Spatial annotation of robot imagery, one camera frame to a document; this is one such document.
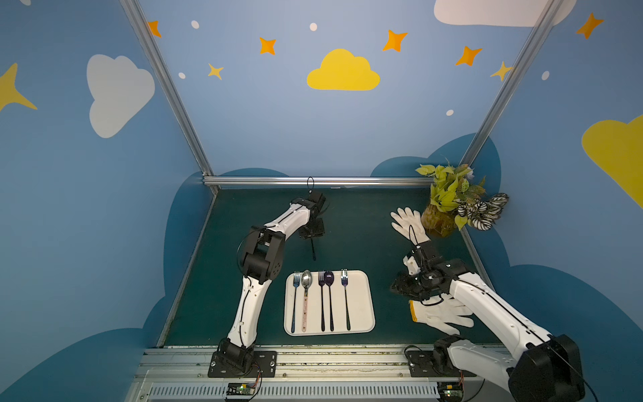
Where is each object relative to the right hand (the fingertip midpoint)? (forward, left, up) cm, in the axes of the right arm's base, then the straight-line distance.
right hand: (398, 286), depth 82 cm
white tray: (-4, +12, -7) cm, 15 cm away
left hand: (+25, +30, -6) cm, 40 cm away
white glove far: (+33, -11, -7) cm, 35 cm away
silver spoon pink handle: (+3, +32, -6) cm, 33 cm away
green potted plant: (+33, -20, +15) cm, 41 cm away
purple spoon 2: (+4, +23, -7) cm, 25 cm away
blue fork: (+5, +36, -8) cm, 37 cm away
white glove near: (-6, -17, -8) cm, 20 cm away
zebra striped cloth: (+22, -29, +13) cm, 39 cm away
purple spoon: (+20, +31, -9) cm, 38 cm away
